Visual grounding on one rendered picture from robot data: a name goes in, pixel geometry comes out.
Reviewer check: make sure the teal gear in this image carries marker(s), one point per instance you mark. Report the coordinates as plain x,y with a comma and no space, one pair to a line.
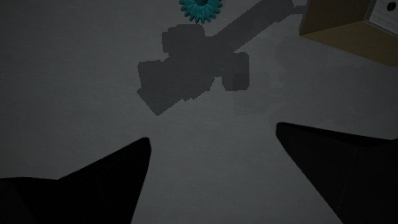
201,9

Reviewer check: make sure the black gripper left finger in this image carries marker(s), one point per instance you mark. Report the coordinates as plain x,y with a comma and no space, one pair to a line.
105,192

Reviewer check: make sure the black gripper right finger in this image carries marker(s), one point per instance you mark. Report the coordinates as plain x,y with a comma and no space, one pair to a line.
356,175

